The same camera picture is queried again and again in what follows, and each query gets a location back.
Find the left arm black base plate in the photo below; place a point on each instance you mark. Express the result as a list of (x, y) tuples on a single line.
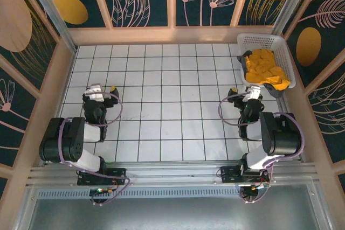
[(116, 173)]

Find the yellow t-shirt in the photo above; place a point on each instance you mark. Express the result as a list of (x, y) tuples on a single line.
[(261, 63)]

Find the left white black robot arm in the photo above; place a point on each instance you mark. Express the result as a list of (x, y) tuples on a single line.
[(62, 143)]

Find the aluminium frame post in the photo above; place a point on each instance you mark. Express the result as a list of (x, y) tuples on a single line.
[(288, 6), (58, 22)]

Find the perforated metal strip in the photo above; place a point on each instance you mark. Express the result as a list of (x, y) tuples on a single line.
[(175, 192)]

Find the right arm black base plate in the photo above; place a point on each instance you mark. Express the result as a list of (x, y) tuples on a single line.
[(229, 172)]

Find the aluminium mounting rail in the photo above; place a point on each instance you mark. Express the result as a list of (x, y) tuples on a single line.
[(172, 172)]

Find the white plastic laundry basket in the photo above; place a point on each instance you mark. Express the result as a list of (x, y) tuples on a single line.
[(258, 41)]

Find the dark grey t-shirt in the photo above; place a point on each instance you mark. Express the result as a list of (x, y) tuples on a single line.
[(273, 92)]

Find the grey metal panel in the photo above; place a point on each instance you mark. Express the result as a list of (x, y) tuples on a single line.
[(172, 214)]

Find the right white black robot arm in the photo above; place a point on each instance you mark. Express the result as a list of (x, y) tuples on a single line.
[(283, 135)]

